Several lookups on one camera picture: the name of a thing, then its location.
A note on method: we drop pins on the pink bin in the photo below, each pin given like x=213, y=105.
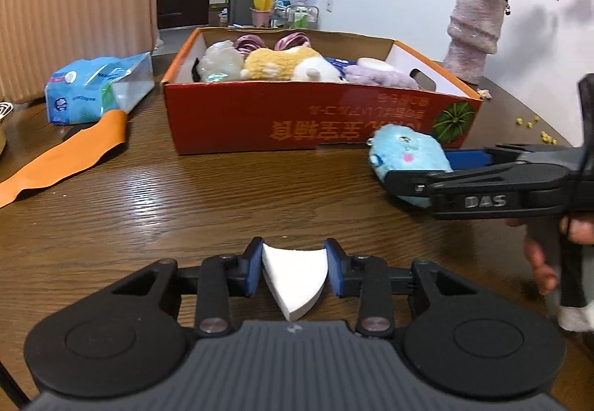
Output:
x=260, y=18

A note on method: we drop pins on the blue plush toy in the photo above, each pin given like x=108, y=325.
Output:
x=408, y=151

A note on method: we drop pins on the yellow and white plush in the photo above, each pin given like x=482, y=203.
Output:
x=278, y=63

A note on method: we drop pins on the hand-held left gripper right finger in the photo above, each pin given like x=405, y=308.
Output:
x=335, y=272

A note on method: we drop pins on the white wedge sponge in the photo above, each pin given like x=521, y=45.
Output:
x=294, y=281

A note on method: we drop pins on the orange cardboard box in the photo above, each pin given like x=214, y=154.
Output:
x=287, y=119

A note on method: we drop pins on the pink ribbed suitcase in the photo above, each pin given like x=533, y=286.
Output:
x=74, y=21

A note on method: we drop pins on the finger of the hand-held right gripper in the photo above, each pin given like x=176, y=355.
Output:
x=468, y=159
x=408, y=184

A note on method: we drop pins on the purple fuzzy plush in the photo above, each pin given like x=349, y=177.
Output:
x=380, y=78

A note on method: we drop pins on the white round sponge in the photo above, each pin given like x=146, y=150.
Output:
x=373, y=64

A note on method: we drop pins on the person's right hand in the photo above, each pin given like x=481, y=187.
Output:
x=540, y=262

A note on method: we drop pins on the plastic-wrapped white plush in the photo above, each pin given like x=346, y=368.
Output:
x=222, y=63

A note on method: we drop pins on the striped round object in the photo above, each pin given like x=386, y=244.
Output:
x=3, y=114

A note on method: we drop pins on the scattered yellow crumbs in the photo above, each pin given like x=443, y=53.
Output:
x=538, y=129

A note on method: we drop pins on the pink textured vase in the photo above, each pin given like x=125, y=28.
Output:
x=473, y=35

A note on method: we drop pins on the orange cardboard strip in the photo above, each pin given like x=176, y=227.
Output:
x=69, y=156

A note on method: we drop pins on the blue tissue pack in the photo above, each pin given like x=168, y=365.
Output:
x=88, y=91

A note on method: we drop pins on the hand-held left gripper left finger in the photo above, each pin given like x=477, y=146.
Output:
x=253, y=272

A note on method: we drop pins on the pink satin hair band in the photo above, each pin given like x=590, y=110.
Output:
x=248, y=42

